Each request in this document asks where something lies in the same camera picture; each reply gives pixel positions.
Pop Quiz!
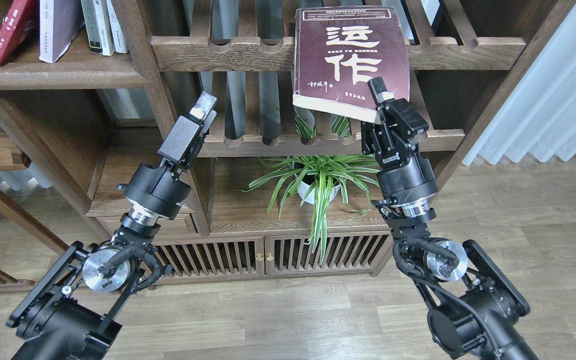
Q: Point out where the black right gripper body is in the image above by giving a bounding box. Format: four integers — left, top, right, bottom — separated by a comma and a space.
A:
361, 121, 438, 211

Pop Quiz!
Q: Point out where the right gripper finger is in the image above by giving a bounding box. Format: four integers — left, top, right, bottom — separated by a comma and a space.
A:
369, 77, 429, 151

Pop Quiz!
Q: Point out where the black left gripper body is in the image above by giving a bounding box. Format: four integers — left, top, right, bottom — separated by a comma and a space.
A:
117, 162, 191, 221

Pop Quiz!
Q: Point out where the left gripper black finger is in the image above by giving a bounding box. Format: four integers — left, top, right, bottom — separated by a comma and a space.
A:
157, 91, 217, 172

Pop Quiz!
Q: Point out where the large maroon book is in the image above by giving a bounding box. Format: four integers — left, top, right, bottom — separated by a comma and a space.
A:
292, 6, 410, 122

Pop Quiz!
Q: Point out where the white lavender paperback book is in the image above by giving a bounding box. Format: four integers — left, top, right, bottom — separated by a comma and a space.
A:
39, 0, 85, 63

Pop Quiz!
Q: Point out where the red paperback book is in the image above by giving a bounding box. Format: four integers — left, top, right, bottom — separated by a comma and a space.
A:
0, 0, 39, 66

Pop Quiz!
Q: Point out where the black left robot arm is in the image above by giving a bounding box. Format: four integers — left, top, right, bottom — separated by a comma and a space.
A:
6, 91, 217, 360

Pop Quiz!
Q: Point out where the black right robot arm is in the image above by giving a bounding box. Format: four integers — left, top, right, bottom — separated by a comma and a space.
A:
361, 77, 537, 360

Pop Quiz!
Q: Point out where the green spider plant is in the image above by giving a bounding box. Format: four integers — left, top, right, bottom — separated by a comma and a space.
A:
238, 102, 384, 266

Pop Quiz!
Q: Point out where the white plant pot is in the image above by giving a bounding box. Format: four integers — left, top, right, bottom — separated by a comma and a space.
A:
297, 181, 341, 205

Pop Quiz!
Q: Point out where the dark wooden bookshelf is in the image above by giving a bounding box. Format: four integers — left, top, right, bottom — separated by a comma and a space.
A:
0, 0, 575, 285

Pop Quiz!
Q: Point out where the white upright book right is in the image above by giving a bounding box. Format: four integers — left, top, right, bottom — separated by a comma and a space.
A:
106, 0, 129, 54

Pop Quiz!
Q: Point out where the white upright book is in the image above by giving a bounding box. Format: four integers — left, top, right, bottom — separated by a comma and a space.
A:
106, 0, 129, 54
80, 0, 115, 56

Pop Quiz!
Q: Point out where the white upright book left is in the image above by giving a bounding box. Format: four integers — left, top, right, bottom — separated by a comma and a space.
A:
80, 0, 115, 56

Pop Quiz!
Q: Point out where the white pleated curtain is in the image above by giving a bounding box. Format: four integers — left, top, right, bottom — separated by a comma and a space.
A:
462, 5, 576, 166

